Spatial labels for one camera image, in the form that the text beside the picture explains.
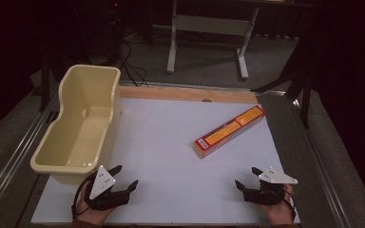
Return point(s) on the black metal stand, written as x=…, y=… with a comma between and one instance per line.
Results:
x=305, y=95

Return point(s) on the cream plastic tub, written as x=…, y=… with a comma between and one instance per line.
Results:
x=82, y=126

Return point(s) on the aluminium rail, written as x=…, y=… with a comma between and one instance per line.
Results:
x=321, y=164
x=15, y=158
x=187, y=85

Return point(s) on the dark equipment tower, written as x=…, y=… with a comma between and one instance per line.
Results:
x=114, y=28

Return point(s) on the person's right hand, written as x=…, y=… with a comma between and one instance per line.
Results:
x=278, y=212

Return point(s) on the white metal table frame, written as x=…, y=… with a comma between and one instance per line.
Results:
x=212, y=25

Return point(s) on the long red and orange box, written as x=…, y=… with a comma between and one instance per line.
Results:
x=229, y=131

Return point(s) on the white work board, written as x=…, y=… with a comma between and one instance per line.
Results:
x=158, y=152

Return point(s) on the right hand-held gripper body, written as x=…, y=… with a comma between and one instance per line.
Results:
x=274, y=179

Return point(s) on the person's left hand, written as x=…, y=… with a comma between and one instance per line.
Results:
x=92, y=216

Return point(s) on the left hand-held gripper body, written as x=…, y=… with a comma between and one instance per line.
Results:
x=103, y=182

